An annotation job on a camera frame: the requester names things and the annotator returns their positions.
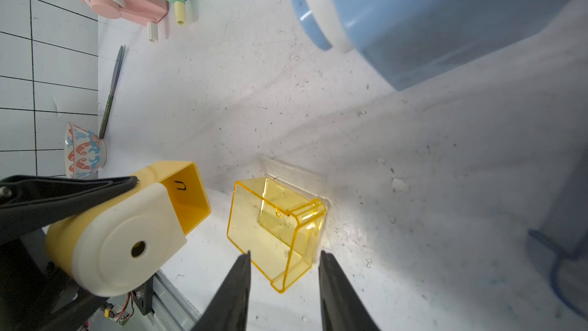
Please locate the yellow pencil sharpener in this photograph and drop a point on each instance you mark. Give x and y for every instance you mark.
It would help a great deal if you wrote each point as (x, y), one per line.
(116, 246)

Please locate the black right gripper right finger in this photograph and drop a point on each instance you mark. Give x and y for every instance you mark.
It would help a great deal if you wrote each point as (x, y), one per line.
(341, 308)

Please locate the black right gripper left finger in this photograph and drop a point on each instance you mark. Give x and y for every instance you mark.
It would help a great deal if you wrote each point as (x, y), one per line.
(228, 309)

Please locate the clear yellow sharpener tray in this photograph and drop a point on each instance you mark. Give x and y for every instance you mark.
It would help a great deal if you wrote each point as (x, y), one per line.
(278, 227)

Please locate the teal handled tool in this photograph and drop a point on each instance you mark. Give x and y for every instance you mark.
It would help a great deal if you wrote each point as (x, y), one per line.
(113, 86)

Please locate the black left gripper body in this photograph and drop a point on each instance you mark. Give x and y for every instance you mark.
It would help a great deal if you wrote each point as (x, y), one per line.
(36, 294)

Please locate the clear grey sharpener tray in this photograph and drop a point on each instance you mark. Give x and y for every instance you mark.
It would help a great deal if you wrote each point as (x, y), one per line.
(558, 249)

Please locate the patterned ceramic plate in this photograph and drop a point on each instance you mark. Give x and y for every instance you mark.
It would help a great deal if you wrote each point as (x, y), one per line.
(84, 152)

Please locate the blue pencil sharpener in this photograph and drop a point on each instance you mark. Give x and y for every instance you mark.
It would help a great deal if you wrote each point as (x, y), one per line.
(410, 41)

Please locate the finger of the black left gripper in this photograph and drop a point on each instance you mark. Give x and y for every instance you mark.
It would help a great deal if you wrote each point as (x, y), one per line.
(29, 203)

